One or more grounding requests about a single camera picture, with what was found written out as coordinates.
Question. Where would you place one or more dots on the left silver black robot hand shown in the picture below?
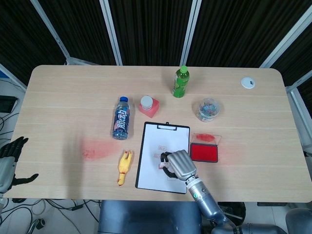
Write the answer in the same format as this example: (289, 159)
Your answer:
(6, 168)

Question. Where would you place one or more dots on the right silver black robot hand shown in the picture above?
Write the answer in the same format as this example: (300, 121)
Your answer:
(182, 165)

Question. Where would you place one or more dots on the small red stamp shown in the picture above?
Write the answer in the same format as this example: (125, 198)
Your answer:
(163, 165)

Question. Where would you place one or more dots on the black clipboard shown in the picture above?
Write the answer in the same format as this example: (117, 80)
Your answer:
(167, 127)

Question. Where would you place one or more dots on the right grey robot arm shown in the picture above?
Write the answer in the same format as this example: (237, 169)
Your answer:
(204, 200)

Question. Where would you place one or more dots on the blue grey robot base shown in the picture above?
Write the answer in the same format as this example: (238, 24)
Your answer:
(146, 217)

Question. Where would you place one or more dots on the red ink pad clear lid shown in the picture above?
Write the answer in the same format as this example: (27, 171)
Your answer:
(203, 152)

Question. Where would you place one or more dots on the white stamped paper sheet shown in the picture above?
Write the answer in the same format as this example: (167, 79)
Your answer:
(158, 139)

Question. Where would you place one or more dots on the yellow rubber chicken toy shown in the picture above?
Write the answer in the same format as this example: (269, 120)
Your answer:
(124, 165)

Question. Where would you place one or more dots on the clear jar of clips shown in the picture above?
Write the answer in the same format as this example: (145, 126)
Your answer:
(208, 109)

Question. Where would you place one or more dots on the red square bottle white cap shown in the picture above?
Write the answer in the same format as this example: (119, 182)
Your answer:
(152, 111)

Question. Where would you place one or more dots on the black device box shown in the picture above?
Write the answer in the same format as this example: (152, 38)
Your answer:
(6, 103)

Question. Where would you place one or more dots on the black caster wheel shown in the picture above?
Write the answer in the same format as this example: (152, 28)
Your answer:
(40, 223)

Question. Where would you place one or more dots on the black waste bin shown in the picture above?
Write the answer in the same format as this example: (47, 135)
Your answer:
(234, 212)

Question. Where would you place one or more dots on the blue label drink bottle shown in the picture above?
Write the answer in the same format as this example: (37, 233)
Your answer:
(121, 119)

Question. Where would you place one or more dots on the green tea bottle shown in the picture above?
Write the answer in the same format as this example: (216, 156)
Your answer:
(181, 83)

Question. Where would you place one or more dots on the black fabric partition panel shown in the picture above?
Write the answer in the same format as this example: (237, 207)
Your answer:
(239, 26)
(151, 29)
(297, 58)
(78, 26)
(17, 36)

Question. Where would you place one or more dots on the white partition frame post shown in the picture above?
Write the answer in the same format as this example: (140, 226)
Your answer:
(189, 31)
(50, 28)
(111, 31)
(285, 40)

